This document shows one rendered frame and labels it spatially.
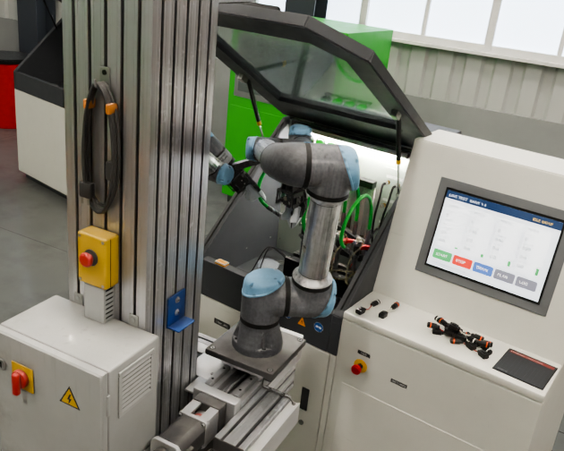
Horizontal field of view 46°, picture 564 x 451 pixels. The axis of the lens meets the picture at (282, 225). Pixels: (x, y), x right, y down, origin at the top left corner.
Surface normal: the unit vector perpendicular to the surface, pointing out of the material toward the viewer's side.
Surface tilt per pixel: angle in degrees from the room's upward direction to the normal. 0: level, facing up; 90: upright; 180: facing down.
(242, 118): 90
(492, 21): 90
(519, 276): 76
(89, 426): 90
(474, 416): 90
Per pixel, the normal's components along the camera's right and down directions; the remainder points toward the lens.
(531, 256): -0.53, 0.04
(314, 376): -0.57, 0.26
